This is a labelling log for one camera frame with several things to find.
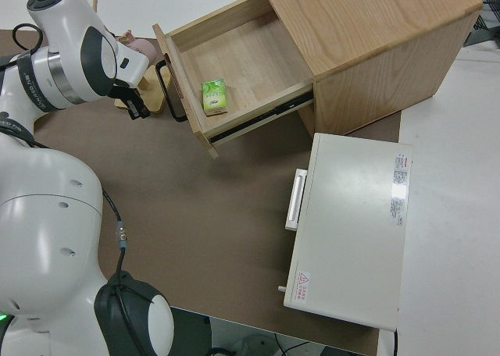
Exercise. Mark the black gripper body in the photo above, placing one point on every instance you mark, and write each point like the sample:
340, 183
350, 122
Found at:
123, 91

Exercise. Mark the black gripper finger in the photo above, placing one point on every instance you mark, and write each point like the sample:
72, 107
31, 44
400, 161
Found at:
136, 108

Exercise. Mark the light wooden drawer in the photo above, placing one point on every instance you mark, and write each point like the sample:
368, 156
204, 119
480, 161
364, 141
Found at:
242, 51

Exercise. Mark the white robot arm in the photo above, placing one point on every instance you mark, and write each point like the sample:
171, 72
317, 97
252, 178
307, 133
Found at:
47, 231

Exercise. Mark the wooden mug tree stand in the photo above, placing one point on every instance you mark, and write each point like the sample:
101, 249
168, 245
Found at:
154, 94

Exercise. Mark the green tissue pack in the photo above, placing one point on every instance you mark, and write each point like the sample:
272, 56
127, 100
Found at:
214, 96

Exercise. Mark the brown table mat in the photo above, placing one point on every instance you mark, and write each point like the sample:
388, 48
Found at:
195, 215

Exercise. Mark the light wooden cabinet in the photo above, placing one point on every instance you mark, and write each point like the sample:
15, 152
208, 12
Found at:
371, 28

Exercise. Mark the white toaster oven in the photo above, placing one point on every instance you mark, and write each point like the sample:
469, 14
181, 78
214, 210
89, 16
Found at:
351, 235

